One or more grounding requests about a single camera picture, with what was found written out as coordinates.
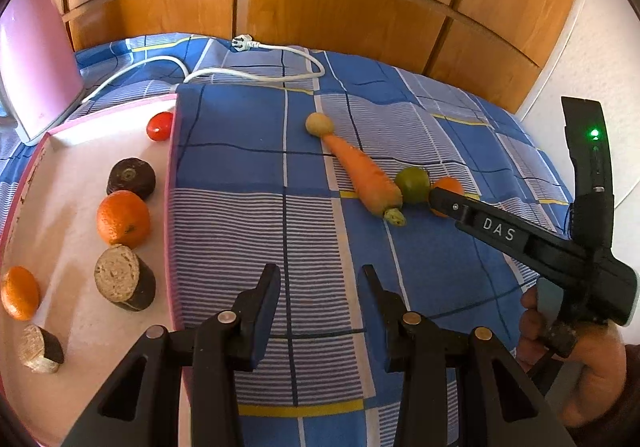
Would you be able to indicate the dark brown round fruit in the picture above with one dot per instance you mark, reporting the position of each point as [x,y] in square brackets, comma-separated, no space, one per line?
[131,177]

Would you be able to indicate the blue plaid bedsheet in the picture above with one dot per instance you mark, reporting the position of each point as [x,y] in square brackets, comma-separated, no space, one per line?
[300,227]

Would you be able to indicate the person's right hand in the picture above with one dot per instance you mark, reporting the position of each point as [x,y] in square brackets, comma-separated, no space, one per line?
[595,377]

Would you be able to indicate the red tomato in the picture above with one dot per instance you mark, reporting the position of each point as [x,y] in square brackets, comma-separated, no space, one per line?
[160,125]

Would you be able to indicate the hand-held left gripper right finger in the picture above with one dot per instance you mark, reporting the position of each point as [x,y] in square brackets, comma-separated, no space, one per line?
[374,314]

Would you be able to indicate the cut dark bread chunk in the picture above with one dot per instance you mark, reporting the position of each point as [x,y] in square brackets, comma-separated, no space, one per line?
[125,277]

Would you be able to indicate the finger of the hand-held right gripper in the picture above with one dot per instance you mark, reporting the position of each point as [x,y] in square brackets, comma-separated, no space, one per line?
[480,222]

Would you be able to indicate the small potato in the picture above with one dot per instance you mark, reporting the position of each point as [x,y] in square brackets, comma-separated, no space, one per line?
[320,124]

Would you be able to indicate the person's right forearm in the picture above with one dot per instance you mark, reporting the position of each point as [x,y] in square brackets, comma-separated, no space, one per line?
[625,407]

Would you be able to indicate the orange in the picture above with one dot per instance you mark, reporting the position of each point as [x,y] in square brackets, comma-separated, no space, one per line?
[123,219]
[20,293]
[448,188]

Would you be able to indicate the green tomato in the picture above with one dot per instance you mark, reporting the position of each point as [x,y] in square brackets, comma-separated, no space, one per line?
[412,184]

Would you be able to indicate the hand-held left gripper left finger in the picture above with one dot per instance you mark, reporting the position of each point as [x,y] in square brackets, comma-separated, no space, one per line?
[267,322]

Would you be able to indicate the carrot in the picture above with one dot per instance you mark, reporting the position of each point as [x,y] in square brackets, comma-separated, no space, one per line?
[362,172]

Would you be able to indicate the pink tray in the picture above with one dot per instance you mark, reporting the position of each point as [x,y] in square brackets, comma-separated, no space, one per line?
[75,247]

